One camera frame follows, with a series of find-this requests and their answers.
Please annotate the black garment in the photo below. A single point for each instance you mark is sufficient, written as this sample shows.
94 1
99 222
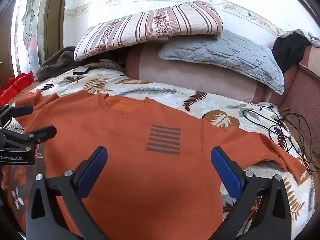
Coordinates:
290 52

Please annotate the grey quilted pillow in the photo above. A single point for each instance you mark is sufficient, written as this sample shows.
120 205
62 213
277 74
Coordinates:
225 52

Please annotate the black phone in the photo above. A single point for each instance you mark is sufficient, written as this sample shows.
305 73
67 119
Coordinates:
81 70

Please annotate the dark fleece blanket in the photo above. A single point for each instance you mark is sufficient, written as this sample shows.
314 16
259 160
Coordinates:
57 62

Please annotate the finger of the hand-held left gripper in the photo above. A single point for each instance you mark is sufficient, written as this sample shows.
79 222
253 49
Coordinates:
37 133
22 110

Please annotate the orange knit sweater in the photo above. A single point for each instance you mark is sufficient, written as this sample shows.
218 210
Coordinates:
150 180

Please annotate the reddish brown upholstered headboard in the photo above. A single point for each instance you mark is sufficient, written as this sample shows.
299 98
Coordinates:
300 92

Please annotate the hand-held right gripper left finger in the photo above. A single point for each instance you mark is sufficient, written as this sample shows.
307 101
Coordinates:
92 170

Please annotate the pink quilted bolster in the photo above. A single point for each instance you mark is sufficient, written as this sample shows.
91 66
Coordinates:
187 77

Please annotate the red cloth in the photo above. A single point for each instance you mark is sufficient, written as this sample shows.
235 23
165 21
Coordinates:
17 85

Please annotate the wooden window frame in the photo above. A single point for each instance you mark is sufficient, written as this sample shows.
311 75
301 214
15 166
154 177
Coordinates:
53 17

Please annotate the stained glass window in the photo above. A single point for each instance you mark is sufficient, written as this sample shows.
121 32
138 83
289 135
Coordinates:
28 25

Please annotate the striped floral quilted pillow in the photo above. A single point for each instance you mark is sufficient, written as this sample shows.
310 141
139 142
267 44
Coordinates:
150 27

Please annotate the leaf print bedspread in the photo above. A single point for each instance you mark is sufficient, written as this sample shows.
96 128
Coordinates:
160 97

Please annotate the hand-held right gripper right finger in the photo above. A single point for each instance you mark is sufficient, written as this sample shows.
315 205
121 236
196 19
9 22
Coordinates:
226 172

